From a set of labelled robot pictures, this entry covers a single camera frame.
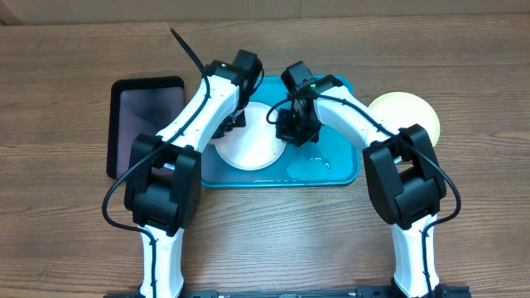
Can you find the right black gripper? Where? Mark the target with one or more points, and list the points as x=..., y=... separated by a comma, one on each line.
x=288, y=136

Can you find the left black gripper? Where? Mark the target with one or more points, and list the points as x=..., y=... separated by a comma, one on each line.
x=240, y=122

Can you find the white plate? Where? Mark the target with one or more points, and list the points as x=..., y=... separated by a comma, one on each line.
x=254, y=146

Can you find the yellow-green plate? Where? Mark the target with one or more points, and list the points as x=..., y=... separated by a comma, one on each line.
x=404, y=110

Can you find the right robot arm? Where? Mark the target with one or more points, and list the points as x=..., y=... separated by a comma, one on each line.
x=404, y=180

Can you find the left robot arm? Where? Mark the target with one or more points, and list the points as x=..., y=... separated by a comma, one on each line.
x=164, y=185

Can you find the teal plastic tray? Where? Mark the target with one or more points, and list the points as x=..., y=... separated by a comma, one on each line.
x=330, y=161

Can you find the black rectangular tray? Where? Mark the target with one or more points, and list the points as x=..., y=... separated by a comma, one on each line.
x=145, y=105

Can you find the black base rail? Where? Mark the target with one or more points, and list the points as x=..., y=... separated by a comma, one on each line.
x=441, y=291

